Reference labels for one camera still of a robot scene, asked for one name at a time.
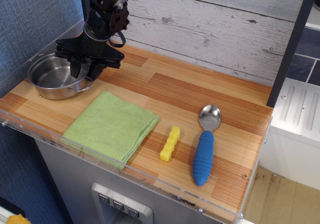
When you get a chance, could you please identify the blue handled metal spoon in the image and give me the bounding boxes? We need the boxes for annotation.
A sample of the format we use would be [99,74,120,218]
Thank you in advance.
[192,105,221,186]

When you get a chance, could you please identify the silver metal pan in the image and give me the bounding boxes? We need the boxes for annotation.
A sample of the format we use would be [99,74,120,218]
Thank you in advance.
[27,53,93,100]

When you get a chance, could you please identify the silver button control panel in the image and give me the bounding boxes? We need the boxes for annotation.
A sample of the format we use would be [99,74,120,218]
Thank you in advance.
[91,182,154,223]

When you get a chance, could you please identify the yellow plastic toy block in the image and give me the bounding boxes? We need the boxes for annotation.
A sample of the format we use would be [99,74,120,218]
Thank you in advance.
[159,126,181,161]

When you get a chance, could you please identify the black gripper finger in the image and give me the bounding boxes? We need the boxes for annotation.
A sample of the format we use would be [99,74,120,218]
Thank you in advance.
[87,64,105,81]
[70,60,81,78]

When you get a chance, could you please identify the white ridged cabinet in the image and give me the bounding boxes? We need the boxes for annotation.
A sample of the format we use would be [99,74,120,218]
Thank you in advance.
[259,78,320,189]

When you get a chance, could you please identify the yellow object bottom left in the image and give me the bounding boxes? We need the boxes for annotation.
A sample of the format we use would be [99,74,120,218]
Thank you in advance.
[6,214,31,224]

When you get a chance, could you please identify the dark vertical post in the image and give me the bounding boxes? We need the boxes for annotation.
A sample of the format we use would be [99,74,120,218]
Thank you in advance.
[266,0,314,108]

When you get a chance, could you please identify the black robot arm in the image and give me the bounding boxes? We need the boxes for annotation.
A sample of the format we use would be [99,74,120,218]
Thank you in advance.
[55,0,130,81]

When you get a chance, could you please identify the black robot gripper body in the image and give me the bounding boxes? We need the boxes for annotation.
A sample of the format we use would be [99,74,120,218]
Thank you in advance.
[55,32,125,69]

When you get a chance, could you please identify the green folded cloth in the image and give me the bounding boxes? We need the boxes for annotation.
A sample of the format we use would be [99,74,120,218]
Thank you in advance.
[61,91,159,170]

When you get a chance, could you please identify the clear acrylic table guard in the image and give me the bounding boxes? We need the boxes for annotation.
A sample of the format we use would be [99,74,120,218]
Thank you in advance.
[0,111,264,223]

